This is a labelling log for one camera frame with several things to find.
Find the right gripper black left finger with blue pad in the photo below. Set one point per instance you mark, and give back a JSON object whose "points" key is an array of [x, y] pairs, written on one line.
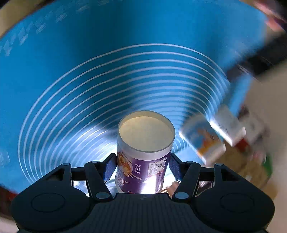
{"points": [[97, 174]]}

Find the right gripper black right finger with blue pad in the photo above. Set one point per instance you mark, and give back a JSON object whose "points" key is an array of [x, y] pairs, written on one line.
{"points": [[187, 174]]}

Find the purple paper cup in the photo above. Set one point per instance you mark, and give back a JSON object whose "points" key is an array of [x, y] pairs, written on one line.
{"points": [[144, 143]]}

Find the blue yellow paper cup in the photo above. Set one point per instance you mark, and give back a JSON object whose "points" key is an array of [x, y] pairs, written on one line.
{"points": [[202, 138]]}

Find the white paper cup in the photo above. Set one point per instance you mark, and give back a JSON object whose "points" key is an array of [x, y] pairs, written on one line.
{"points": [[228, 126]]}

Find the blue silicone mat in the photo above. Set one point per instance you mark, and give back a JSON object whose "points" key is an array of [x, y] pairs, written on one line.
{"points": [[71, 70]]}

